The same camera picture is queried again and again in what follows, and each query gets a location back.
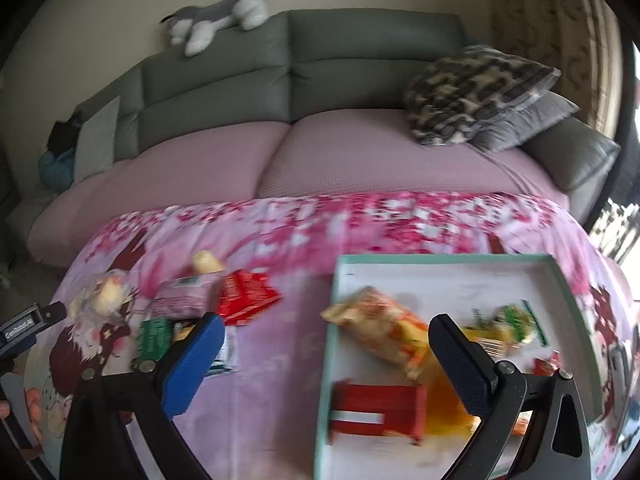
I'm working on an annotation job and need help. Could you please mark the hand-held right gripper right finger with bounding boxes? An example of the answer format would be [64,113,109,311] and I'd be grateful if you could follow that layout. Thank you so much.
[428,313,592,480]

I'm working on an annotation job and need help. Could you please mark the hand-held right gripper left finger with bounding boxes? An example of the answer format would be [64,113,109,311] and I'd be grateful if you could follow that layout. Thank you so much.
[59,312,227,480]

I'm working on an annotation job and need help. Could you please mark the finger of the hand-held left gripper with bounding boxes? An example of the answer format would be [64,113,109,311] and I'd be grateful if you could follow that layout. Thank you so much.
[39,301,68,323]

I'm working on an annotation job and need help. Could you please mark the yellow snack packet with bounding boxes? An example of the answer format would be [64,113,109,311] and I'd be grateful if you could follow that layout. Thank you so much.
[422,365,483,433]

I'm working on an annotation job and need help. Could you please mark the small green snack packet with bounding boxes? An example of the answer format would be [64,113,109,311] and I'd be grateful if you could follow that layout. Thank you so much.
[472,300,548,348]

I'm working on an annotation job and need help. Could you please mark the white tray with teal rim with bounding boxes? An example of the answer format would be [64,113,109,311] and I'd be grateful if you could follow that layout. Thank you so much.
[314,254,606,480]

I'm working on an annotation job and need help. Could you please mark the red snack box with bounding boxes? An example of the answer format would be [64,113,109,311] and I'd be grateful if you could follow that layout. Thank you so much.
[330,380,428,446]

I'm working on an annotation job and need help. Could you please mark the golden snack packet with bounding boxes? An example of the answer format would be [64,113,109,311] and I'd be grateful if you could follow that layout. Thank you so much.
[321,287,431,380]

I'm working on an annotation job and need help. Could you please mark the person's left hand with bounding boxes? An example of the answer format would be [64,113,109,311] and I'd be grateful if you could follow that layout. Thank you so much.
[0,390,46,448]

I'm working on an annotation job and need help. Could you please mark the green white snack packet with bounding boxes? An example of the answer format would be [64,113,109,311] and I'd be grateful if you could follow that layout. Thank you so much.
[207,327,241,375]

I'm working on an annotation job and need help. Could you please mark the green snack box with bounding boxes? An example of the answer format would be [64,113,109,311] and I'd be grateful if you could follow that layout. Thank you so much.
[135,319,173,363]

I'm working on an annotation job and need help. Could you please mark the clear bag of yellow bread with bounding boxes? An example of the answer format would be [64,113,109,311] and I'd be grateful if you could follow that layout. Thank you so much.
[75,270,136,321]

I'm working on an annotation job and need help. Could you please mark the pink snack packet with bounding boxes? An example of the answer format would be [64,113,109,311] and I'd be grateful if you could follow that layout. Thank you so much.
[150,274,221,321]

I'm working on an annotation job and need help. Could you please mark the small red snack packet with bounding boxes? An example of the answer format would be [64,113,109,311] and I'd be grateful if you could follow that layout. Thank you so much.
[532,352,563,376]

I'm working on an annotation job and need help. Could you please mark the red foil snack packet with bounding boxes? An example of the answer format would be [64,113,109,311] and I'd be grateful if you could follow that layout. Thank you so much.
[217,270,280,326]

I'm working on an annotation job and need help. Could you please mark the printed pink blanket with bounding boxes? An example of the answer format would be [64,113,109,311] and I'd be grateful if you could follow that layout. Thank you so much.
[22,191,640,480]

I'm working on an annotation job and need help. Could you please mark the yellow bun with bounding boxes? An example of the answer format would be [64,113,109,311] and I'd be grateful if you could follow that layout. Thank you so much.
[191,251,224,275]

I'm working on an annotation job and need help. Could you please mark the teal cloth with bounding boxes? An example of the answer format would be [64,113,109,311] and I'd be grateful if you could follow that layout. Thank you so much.
[39,152,76,192]

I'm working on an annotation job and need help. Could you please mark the black cloth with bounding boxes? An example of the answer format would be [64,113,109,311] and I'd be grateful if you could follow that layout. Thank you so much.
[47,112,85,157]

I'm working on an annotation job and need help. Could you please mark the light grey pillow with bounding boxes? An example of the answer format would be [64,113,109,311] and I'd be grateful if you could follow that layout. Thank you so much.
[74,96,122,183]

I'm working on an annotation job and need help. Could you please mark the pink sofa cover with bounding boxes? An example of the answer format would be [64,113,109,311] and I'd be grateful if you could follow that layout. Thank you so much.
[27,110,571,266]

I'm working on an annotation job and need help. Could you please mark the grey cushion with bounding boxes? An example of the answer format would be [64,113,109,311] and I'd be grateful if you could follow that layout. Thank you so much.
[470,91,581,153]

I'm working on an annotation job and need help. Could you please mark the black beige patterned cushion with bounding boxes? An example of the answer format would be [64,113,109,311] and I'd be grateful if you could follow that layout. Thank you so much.
[404,45,561,147]

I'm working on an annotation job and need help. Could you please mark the grey white plush toy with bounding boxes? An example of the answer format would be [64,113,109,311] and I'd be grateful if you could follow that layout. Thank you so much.
[160,0,273,57]

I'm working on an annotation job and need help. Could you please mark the grey leather sofa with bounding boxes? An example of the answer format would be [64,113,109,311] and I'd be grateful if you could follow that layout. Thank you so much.
[5,8,622,266]

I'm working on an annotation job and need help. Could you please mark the beige patterned curtain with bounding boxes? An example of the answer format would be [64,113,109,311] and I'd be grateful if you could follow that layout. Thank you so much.
[487,0,623,133]

